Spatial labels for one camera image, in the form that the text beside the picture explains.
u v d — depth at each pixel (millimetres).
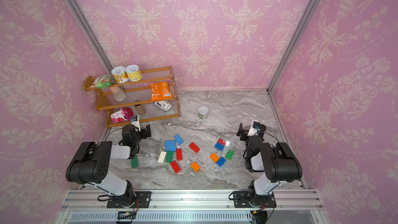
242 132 828
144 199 742
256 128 759
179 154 874
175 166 834
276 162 462
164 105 1029
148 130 894
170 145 898
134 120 831
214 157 868
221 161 850
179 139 925
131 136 743
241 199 731
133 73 833
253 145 699
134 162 852
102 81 830
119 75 833
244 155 818
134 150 725
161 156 872
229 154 869
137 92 948
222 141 916
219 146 898
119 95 958
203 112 1001
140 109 1006
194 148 900
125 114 980
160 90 972
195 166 833
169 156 872
